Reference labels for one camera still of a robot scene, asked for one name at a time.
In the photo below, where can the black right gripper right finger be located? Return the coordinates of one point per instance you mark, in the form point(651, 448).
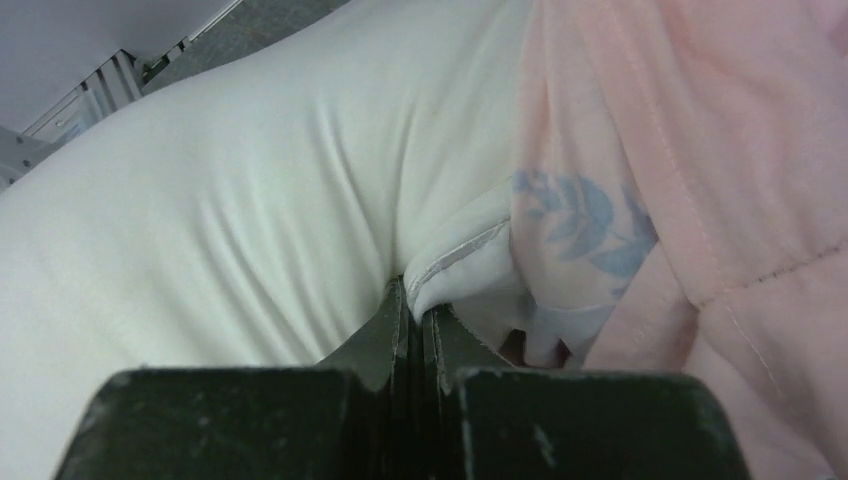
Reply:
point(490, 420)

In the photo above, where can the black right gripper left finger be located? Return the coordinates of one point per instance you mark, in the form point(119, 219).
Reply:
point(343, 418)

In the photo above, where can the white pillow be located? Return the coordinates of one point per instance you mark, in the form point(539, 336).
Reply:
point(253, 214)

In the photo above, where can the grey slotted cable duct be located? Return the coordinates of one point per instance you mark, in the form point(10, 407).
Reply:
point(111, 87)

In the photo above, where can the pink printed pillowcase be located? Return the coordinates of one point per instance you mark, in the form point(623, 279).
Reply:
point(680, 205)

